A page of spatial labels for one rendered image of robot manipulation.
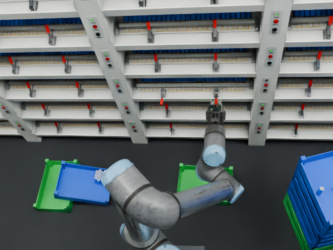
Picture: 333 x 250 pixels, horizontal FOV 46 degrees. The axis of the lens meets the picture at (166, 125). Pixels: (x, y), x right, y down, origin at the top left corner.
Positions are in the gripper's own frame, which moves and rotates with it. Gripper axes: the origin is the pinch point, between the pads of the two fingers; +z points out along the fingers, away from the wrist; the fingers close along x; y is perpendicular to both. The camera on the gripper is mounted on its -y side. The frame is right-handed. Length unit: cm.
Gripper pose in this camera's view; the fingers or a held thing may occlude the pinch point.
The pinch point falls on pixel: (216, 102)
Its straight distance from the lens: 189.0
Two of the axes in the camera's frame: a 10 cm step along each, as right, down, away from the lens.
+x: -9.9, -0.1, 1.5
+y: -1.0, -7.0, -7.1
